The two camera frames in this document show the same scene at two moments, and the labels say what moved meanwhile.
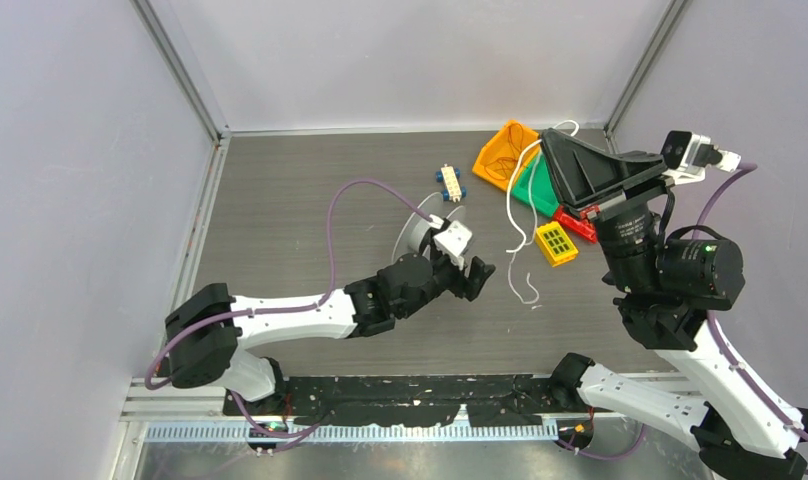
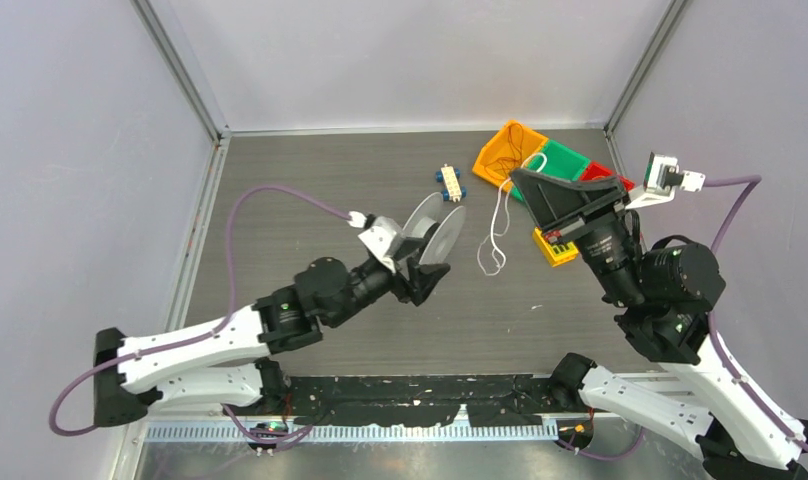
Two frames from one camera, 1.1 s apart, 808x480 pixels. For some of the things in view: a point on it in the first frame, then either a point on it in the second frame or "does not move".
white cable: [513, 250] -> [493, 234]
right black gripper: [579, 171] -> [563, 207]
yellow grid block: [553, 244] does not move
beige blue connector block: [448, 175] does not move
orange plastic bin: [499, 157] does not move
